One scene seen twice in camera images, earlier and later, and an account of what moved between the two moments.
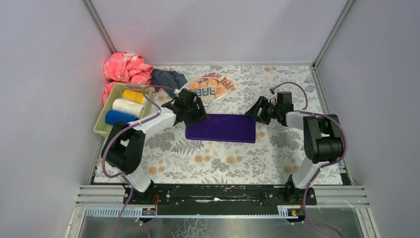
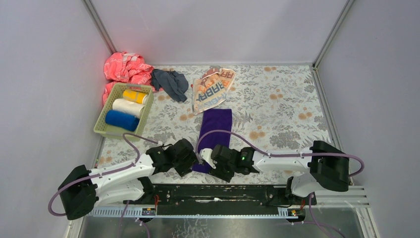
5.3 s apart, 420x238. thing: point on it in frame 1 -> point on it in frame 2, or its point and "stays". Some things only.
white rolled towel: (122, 104) stays
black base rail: (204, 199) stays
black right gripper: (261, 109) -> (216, 167)
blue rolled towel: (112, 116) stays
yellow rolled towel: (133, 95) stays
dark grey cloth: (172, 79) stays
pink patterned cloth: (125, 68) stays
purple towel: (233, 128) -> (216, 129)
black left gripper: (193, 110) -> (187, 157)
